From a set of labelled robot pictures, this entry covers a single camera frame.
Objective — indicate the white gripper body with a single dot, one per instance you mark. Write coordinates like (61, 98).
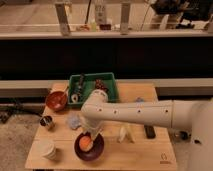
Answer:
(91, 126)

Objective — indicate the orange apple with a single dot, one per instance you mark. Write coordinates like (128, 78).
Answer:
(85, 143)

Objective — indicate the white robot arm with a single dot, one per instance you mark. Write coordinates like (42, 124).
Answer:
(193, 116)

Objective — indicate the dark purple bowl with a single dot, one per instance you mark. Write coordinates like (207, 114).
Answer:
(94, 153)

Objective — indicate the blue crumpled cloth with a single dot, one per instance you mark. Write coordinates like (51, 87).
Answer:
(73, 121)

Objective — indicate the peeled banana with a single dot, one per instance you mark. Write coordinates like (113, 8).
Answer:
(126, 132)

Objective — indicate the white tape roll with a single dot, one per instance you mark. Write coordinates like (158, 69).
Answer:
(75, 98)

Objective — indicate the bunch of red grapes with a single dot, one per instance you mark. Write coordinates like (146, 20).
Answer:
(100, 85)

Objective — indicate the green plastic tray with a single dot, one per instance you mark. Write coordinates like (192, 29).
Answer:
(108, 80)

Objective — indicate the red bowl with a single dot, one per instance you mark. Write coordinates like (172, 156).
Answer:
(51, 101)

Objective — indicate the small metal cup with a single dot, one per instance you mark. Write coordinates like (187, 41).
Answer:
(47, 122)

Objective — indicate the blue sponge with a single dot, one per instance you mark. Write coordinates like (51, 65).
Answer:
(139, 99)

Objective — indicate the wooden spoon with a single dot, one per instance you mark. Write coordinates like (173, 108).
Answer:
(64, 93)

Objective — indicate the black remote control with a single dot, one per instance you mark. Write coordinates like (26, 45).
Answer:
(150, 132)

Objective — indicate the white stacked cups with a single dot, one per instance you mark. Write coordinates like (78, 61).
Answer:
(46, 148)

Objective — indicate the black handled utensil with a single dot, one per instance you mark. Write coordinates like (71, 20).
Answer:
(80, 85)

